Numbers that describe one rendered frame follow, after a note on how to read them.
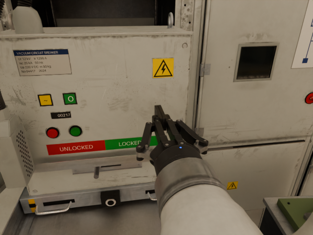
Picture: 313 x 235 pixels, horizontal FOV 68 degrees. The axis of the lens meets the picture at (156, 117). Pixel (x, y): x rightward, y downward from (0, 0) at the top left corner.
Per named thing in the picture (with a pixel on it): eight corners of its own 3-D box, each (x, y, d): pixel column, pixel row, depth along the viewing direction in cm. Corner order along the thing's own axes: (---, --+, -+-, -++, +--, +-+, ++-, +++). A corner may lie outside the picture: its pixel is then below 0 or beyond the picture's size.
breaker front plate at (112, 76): (183, 183, 78) (193, 34, 57) (30, 201, 71) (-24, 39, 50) (182, 181, 79) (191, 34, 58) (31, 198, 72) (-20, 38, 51)
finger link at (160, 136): (172, 165, 39) (163, 166, 39) (159, 132, 49) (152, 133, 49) (172, 146, 38) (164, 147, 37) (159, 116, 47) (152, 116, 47)
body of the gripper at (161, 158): (155, 202, 34) (147, 163, 43) (209, 195, 36) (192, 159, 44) (154, 161, 31) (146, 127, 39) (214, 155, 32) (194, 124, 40)
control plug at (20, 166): (27, 187, 57) (7, 124, 49) (6, 189, 56) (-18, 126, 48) (37, 167, 63) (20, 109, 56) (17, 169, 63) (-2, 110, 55)
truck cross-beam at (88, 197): (190, 193, 80) (191, 180, 78) (24, 213, 72) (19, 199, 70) (186, 183, 85) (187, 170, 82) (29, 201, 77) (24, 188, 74)
